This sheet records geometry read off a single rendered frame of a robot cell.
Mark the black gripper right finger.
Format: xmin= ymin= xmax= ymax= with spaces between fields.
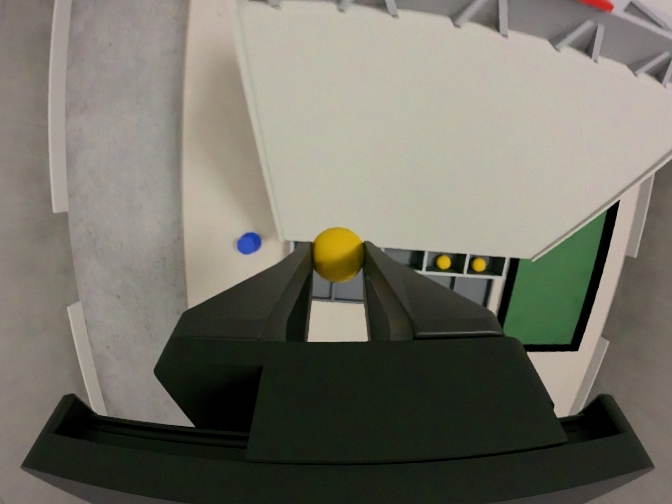
xmin=362 ymin=241 xmax=506 ymax=341

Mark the blue plug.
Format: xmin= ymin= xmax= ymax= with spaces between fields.
xmin=238 ymin=233 xmax=263 ymax=256

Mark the red rectangular frame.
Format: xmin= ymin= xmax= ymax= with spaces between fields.
xmin=573 ymin=0 xmax=615 ymax=14

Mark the green tray with black rim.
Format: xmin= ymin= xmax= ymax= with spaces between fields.
xmin=497 ymin=201 xmax=620 ymax=353

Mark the yellow ball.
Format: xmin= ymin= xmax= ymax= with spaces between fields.
xmin=437 ymin=256 xmax=451 ymax=270
xmin=312 ymin=227 xmax=364 ymax=282
xmin=472 ymin=259 xmax=486 ymax=272

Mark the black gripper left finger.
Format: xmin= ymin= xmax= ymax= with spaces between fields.
xmin=169 ymin=241 xmax=314 ymax=342

